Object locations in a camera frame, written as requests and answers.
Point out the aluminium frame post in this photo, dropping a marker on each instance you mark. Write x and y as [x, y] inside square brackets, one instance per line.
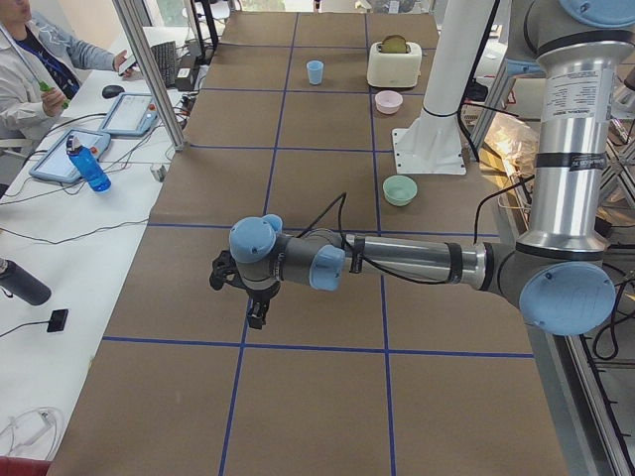
[130, 21]

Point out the green bowl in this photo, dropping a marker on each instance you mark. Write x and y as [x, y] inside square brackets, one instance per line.
[399, 190]

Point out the teach pendant tablet near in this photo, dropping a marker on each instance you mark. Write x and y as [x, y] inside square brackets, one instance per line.
[55, 165]

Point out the pink bowl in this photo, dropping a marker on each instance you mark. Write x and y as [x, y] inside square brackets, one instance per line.
[388, 102]

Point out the bread slice in toaster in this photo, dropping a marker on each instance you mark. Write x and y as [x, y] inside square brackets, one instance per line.
[394, 44]

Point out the black keyboard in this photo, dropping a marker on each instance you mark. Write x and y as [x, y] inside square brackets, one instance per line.
[165, 56]

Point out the teach pendant tablet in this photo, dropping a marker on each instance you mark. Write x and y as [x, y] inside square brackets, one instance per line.
[55, 165]
[131, 115]

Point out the white charger with cable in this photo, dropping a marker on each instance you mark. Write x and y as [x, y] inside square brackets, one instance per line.
[32, 434]

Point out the cream toaster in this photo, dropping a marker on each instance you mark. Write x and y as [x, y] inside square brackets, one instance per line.
[394, 70]

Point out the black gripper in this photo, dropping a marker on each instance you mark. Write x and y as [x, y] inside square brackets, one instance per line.
[257, 296]

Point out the small black square device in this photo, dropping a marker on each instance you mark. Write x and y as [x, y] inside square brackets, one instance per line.
[57, 320]

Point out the black computer mouse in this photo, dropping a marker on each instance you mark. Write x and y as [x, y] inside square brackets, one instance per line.
[111, 91]

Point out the person in white coat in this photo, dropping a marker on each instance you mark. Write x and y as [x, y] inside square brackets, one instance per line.
[39, 62]

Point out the teach pendant tablet far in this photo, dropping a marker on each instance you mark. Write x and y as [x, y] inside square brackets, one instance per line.
[131, 115]

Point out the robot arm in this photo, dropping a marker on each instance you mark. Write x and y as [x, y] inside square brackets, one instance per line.
[553, 272]

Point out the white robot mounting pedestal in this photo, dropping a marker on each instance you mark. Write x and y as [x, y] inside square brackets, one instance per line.
[432, 144]

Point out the blue water bottle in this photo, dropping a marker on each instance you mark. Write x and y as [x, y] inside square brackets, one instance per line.
[87, 165]

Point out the blue cup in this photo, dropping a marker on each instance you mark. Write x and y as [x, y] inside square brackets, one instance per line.
[315, 71]

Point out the dark grey bottle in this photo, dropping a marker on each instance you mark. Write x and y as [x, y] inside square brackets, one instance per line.
[21, 284]

